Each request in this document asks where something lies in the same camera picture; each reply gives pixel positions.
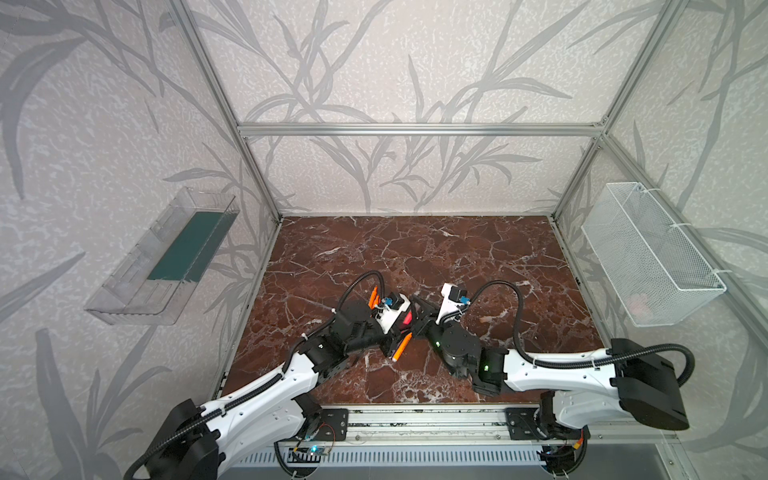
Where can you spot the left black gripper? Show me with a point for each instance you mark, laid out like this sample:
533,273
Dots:
390,336

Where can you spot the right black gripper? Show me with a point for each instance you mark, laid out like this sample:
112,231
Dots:
432,327

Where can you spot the orange marker group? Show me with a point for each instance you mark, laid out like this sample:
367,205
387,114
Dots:
401,347

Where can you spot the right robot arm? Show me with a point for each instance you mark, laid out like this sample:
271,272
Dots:
623,380

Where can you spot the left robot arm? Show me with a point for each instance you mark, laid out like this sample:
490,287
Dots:
203,441

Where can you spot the orange marker far left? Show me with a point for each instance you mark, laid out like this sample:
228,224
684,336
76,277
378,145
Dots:
374,299

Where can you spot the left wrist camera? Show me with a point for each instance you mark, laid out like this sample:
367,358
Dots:
389,309

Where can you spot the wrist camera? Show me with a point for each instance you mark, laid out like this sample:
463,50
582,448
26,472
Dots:
389,309
455,303

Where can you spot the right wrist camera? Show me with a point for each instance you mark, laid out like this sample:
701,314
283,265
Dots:
455,303

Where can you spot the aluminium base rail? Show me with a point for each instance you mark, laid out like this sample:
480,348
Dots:
432,425

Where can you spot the aluminium frame crossbar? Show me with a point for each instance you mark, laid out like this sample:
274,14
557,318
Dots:
248,130

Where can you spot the clear plastic wall tray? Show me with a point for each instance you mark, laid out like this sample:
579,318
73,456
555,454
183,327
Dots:
152,285

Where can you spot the white wire mesh basket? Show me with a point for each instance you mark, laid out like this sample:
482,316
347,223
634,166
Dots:
657,273

